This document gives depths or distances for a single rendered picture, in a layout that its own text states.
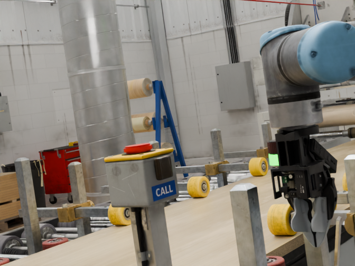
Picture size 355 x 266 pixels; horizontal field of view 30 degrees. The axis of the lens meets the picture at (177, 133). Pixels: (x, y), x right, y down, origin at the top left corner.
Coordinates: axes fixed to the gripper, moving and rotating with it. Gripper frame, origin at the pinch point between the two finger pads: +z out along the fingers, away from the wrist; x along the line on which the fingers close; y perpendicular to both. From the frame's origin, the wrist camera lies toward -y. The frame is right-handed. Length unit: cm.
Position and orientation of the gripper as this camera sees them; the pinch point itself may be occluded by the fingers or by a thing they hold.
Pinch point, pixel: (317, 238)
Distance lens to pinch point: 120.5
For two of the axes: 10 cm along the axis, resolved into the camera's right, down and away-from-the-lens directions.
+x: 8.0, -0.8, -5.9
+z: 1.4, 9.9, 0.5
